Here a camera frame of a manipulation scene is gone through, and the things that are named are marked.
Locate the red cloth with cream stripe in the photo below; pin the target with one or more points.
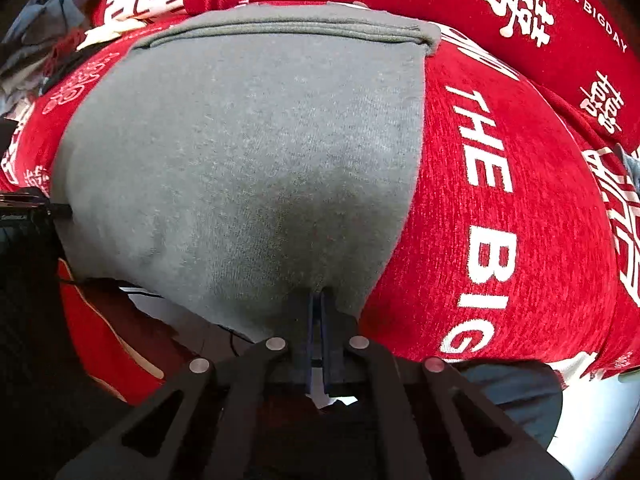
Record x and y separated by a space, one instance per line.
110 320

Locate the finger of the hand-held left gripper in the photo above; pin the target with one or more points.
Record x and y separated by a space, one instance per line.
60 208

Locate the grey denim cloth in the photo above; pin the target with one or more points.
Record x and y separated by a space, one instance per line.
631 165

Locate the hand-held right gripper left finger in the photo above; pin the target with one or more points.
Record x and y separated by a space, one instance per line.
313 320

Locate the dark red cloth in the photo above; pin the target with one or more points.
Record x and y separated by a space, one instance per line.
62 55

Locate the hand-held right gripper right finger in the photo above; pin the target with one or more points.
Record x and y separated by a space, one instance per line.
329 320

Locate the person's leg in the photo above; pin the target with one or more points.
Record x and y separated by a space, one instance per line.
515 390

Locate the grey knit shirt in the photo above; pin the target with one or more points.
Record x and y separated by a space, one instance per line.
250 160

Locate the pile of grey-blue clothes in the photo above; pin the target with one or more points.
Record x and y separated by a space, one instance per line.
45 25

